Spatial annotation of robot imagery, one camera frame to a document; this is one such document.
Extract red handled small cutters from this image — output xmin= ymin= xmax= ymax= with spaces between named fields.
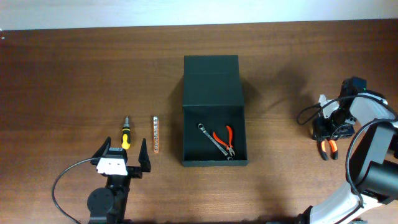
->
xmin=212 ymin=124 xmax=236 ymax=157

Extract silver ring spanner wrench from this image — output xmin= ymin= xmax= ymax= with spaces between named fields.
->
xmin=198 ymin=123 xmax=236 ymax=161

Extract orange black handled pliers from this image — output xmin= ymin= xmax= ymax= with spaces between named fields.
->
xmin=317 ymin=138 xmax=340 ymax=161

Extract yellow black screwdriver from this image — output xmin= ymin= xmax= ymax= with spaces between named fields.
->
xmin=121 ymin=116 xmax=131 ymax=150

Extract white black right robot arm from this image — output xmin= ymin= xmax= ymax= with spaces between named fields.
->
xmin=294 ymin=77 xmax=397 ymax=224

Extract orange socket bit rail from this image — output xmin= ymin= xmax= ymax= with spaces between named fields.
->
xmin=152 ymin=116 xmax=159 ymax=153

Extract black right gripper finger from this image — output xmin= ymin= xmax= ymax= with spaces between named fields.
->
xmin=312 ymin=117 xmax=330 ymax=141
xmin=331 ymin=123 xmax=355 ymax=139

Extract black open storage box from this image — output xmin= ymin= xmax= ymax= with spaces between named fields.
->
xmin=182 ymin=55 xmax=248 ymax=167

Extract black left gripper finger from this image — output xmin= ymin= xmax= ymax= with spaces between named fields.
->
xmin=138 ymin=138 xmax=152 ymax=173
xmin=92 ymin=137 xmax=111 ymax=158

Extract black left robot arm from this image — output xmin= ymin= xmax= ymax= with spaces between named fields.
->
xmin=87 ymin=137 xmax=151 ymax=224

